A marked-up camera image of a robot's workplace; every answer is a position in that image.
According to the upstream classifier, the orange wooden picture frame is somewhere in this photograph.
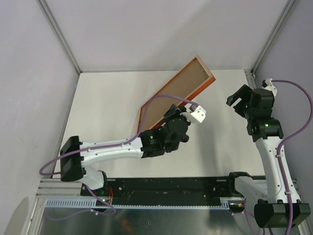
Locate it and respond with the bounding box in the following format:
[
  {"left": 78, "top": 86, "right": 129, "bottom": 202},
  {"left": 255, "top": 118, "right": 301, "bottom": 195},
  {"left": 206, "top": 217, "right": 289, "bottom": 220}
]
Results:
[{"left": 135, "top": 56, "right": 216, "bottom": 135}]

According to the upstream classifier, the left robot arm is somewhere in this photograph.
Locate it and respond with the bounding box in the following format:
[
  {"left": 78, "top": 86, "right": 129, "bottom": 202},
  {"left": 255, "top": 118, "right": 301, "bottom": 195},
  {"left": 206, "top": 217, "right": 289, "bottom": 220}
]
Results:
[{"left": 60, "top": 105, "right": 191, "bottom": 196}]

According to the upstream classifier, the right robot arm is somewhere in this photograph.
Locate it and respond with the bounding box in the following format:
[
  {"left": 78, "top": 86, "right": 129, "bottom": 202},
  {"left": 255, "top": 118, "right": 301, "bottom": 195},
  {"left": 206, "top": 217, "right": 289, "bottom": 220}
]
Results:
[{"left": 225, "top": 85, "right": 311, "bottom": 234}]

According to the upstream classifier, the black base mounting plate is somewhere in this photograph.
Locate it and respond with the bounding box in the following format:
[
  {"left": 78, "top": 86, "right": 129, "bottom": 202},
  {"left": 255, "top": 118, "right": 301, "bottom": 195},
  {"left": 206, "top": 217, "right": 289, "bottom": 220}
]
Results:
[{"left": 93, "top": 176, "right": 243, "bottom": 207}]

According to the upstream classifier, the aluminium right side rail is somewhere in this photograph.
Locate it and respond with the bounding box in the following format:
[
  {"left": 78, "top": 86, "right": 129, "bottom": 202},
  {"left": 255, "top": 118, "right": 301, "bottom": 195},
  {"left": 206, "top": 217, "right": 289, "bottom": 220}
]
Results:
[{"left": 244, "top": 69, "right": 259, "bottom": 89}]

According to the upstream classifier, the aluminium rail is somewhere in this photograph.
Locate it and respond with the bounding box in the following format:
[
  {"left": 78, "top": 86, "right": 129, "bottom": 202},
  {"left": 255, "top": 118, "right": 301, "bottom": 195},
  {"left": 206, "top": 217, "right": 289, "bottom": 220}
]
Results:
[
  {"left": 36, "top": 178, "right": 301, "bottom": 200},
  {"left": 244, "top": 69, "right": 259, "bottom": 89}
]

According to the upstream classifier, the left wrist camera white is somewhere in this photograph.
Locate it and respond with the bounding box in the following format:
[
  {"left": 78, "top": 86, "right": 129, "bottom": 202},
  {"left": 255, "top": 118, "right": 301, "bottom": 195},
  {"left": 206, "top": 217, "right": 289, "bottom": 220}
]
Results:
[{"left": 188, "top": 105, "right": 207, "bottom": 123}]

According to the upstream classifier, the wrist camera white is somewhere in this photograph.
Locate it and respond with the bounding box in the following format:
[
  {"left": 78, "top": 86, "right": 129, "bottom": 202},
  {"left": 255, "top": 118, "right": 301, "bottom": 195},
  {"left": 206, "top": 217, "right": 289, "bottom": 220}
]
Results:
[
  {"left": 188, "top": 105, "right": 207, "bottom": 123},
  {"left": 262, "top": 78, "right": 277, "bottom": 97}
]

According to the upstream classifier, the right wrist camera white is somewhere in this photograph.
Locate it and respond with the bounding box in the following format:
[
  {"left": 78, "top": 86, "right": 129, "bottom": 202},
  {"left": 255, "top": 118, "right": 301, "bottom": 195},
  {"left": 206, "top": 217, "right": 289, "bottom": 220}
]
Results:
[{"left": 262, "top": 78, "right": 277, "bottom": 97}]

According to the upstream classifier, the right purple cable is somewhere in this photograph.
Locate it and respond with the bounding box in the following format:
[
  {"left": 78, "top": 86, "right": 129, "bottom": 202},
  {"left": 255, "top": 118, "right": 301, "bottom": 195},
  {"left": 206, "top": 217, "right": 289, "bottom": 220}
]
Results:
[{"left": 244, "top": 79, "right": 313, "bottom": 235}]

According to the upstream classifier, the purple cable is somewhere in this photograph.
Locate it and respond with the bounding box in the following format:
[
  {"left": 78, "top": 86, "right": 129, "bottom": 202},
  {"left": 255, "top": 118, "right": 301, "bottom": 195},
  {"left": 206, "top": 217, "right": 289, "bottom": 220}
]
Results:
[
  {"left": 244, "top": 79, "right": 313, "bottom": 235},
  {"left": 39, "top": 94, "right": 196, "bottom": 221}
]

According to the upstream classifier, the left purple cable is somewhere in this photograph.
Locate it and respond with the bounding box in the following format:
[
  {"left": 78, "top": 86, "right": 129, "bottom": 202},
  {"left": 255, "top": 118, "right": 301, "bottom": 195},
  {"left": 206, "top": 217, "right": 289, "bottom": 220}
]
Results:
[{"left": 39, "top": 94, "right": 196, "bottom": 221}]

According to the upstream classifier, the right aluminium corner post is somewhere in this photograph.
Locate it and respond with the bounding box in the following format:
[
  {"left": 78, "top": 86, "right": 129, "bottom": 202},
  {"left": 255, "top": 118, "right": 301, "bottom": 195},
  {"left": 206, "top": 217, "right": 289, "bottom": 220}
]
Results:
[{"left": 250, "top": 0, "right": 299, "bottom": 74}]

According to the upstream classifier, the aluminium corner post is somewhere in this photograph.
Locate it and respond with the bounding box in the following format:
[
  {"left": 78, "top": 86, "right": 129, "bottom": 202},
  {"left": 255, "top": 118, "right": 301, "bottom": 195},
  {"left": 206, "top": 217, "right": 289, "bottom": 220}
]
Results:
[
  {"left": 36, "top": 0, "right": 82, "bottom": 75},
  {"left": 250, "top": 0, "right": 299, "bottom": 74}
]

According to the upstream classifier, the grey slotted cable duct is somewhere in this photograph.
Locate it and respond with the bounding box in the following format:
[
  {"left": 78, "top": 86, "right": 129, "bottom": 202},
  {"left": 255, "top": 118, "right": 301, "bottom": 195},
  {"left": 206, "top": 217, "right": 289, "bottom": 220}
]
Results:
[{"left": 45, "top": 198, "right": 230, "bottom": 210}]

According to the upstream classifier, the aluminium front rail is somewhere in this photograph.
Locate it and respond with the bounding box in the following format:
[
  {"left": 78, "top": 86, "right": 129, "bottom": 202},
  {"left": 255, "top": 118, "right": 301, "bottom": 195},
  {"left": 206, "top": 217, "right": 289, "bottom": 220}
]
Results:
[{"left": 36, "top": 178, "right": 301, "bottom": 200}]

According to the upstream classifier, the left aluminium corner post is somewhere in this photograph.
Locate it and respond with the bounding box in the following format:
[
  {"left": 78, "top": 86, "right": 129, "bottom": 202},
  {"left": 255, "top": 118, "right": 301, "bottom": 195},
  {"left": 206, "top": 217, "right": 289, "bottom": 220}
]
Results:
[{"left": 36, "top": 0, "right": 82, "bottom": 75}]

